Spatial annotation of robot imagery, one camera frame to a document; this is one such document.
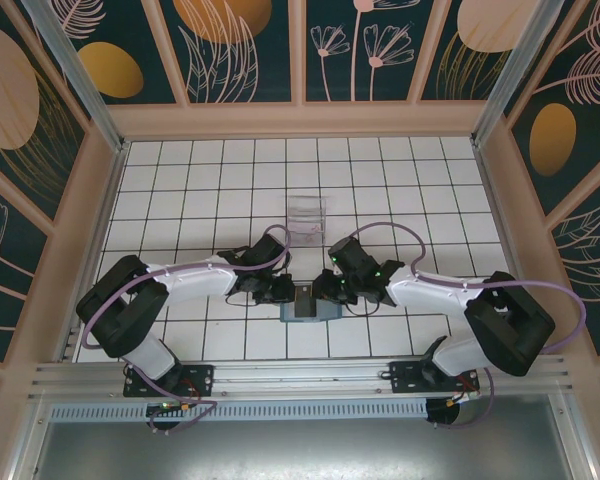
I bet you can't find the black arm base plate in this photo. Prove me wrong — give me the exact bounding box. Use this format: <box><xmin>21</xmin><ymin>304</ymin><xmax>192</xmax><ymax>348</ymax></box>
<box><xmin>388</xmin><ymin>359</ymin><xmax>481</xmax><ymax>394</ymax></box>
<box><xmin>123</xmin><ymin>363</ymin><xmax>216</xmax><ymax>399</ymax></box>

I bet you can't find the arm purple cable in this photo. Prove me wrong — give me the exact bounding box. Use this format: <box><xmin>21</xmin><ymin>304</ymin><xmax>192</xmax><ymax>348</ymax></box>
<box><xmin>82</xmin><ymin>224</ymin><xmax>294</xmax><ymax>437</ymax></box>
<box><xmin>349</xmin><ymin>223</ymin><xmax>589</xmax><ymax>431</ymax></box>

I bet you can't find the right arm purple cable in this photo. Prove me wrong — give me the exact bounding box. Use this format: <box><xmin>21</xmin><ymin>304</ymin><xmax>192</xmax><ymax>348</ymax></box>
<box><xmin>349</xmin><ymin>223</ymin><xmax>589</xmax><ymax>431</ymax></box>

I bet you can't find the grey metal sheet panel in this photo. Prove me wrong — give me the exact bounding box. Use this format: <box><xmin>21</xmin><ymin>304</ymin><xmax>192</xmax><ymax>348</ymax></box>
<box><xmin>9</xmin><ymin>392</ymin><xmax>600</xmax><ymax>480</ymax></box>

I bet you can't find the slotted grey cable duct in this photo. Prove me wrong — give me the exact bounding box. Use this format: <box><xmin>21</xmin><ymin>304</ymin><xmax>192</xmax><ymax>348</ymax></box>
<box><xmin>49</xmin><ymin>398</ymin><xmax>429</xmax><ymax>422</ymax></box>

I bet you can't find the aluminium mounting rail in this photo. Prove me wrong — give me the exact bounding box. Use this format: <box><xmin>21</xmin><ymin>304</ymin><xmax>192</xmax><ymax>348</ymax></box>
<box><xmin>27</xmin><ymin>353</ymin><xmax>579</xmax><ymax>401</ymax></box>

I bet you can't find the blue card holder wallet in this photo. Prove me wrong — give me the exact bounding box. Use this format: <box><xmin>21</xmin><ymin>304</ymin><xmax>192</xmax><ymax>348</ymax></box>
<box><xmin>278</xmin><ymin>299</ymin><xmax>343</xmax><ymax>326</ymax></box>

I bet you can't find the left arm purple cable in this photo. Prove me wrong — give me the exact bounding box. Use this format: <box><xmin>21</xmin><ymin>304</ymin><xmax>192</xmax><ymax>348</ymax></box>
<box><xmin>82</xmin><ymin>224</ymin><xmax>294</xmax><ymax>437</ymax></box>

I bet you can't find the aluminium corner post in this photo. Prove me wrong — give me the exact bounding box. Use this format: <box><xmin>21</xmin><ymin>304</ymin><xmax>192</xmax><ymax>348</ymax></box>
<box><xmin>471</xmin><ymin>0</ymin><xmax>581</xmax><ymax>149</ymax></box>
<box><xmin>22</xmin><ymin>0</ymin><xmax>131</xmax><ymax>154</ymax></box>

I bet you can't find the black VIP card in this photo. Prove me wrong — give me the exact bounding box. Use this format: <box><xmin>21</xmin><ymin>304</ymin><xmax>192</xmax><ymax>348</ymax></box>
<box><xmin>294</xmin><ymin>284</ymin><xmax>316</xmax><ymax>317</ymax></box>

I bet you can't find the clear acrylic card stand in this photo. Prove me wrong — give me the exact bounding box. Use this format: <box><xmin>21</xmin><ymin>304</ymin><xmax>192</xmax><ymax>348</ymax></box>
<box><xmin>285</xmin><ymin>195</ymin><xmax>330</xmax><ymax>246</ymax></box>

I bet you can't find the red orange wire bundle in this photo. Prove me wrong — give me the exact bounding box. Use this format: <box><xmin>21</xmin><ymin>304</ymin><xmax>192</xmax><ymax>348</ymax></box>
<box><xmin>177</xmin><ymin>379</ymin><xmax>204</xmax><ymax>416</ymax></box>
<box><xmin>449</xmin><ymin>377</ymin><xmax>482</xmax><ymax>404</ymax></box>

